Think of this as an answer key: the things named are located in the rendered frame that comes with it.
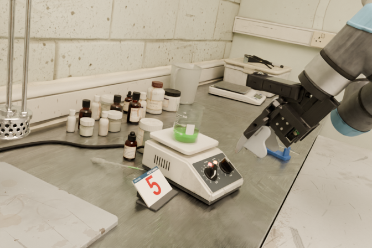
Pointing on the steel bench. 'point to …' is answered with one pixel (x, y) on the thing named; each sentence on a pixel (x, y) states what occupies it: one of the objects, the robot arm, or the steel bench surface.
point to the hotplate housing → (184, 170)
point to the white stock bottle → (155, 98)
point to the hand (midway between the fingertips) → (242, 143)
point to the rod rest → (280, 154)
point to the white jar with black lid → (168, 103)
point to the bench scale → (237, 92)
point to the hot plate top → (204, 143)
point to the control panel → (227, 179)
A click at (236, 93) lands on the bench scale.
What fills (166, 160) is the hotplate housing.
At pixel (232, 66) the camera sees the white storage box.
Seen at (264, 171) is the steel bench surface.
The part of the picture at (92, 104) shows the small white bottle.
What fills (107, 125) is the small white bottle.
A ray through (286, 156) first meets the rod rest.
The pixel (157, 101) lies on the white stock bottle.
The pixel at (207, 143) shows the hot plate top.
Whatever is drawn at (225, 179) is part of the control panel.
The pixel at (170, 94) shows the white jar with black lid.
